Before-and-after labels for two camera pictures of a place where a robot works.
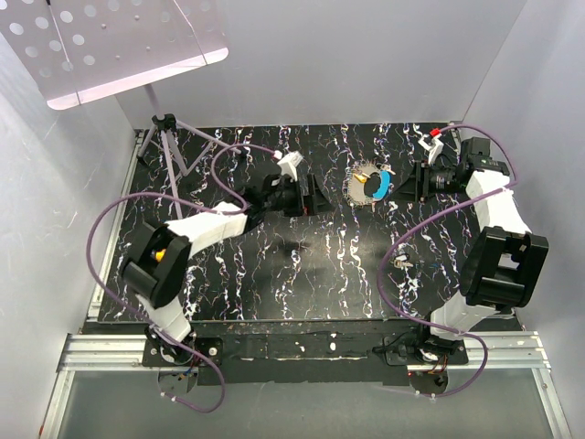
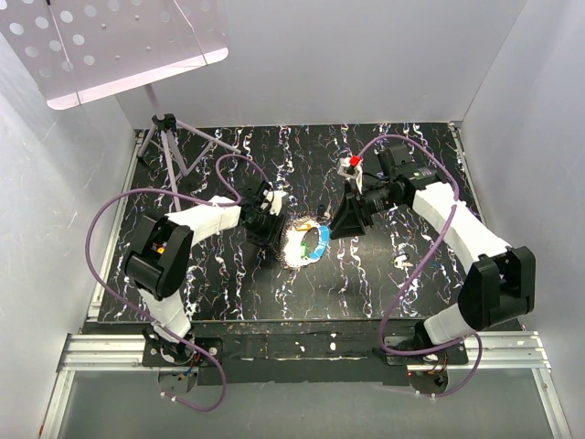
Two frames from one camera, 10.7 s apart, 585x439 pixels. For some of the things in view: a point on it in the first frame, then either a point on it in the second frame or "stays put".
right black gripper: x=410 y=188 -> x=345 y=222
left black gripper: x=308 y=205 -> x=271 y=239
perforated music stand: x=79 y=50 stays put
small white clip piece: x=400 y=261 stays put
